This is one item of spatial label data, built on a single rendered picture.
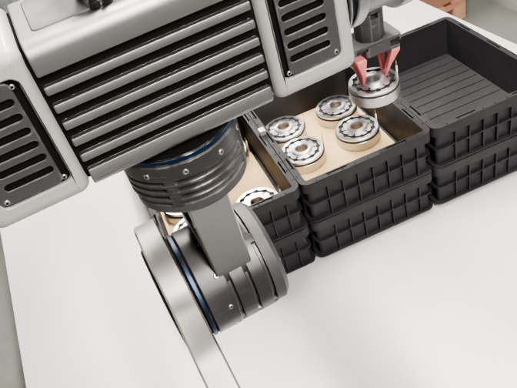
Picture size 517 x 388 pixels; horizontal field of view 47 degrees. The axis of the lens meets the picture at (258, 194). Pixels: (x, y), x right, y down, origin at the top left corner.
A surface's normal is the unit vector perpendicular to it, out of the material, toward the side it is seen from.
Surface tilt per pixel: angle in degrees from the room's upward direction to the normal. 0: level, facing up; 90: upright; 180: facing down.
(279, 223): 90
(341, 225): 90
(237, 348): 0
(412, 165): 90
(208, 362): 14
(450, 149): 90
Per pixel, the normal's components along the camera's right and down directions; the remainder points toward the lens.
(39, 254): -0.22, -0.73
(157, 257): -0.10, -0.55
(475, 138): 0.34, 0.56
